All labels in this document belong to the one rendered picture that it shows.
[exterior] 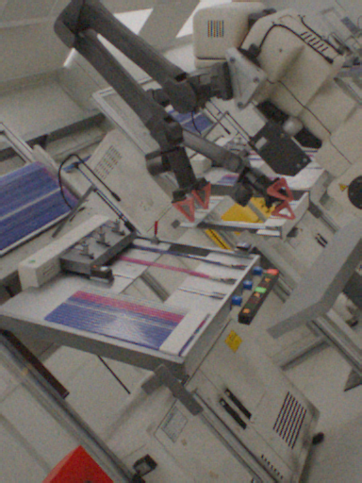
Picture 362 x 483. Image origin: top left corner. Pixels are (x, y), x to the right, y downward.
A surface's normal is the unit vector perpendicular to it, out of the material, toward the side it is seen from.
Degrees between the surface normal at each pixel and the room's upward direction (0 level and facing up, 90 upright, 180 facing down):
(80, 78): 90
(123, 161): 90
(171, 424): 90
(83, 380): 90
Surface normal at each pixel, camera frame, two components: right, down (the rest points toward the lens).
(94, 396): 0.58, -0.55
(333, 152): -0.45, 0.43
